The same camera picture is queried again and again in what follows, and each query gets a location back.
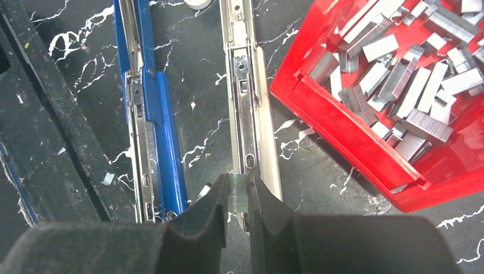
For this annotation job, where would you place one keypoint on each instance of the red plastic bin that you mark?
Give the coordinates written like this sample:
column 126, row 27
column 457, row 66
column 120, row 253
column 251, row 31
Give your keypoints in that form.
column 446, row 171

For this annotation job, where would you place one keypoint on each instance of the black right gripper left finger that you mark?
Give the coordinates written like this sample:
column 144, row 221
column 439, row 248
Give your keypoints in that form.
column 190, row 243

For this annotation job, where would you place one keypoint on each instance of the silver staple strip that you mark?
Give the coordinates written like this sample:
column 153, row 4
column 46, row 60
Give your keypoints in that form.
column 238, row 193

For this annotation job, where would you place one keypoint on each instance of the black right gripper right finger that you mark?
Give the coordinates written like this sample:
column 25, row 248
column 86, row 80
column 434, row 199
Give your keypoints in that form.
column 284, row 241

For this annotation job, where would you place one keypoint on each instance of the blue stapler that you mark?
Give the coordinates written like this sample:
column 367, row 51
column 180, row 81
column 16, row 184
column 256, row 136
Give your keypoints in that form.
column 159, row 185

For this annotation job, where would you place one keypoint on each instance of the black silver stapler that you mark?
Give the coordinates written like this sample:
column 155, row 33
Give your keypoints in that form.
column 251, row 122

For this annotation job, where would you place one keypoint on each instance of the pile of staple strips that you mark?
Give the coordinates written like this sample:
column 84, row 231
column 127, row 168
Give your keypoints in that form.
column 400, row 70

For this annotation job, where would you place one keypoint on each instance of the loose staple strip on mat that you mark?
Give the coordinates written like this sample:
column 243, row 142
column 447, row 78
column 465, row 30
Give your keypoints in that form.
column 108, row 179

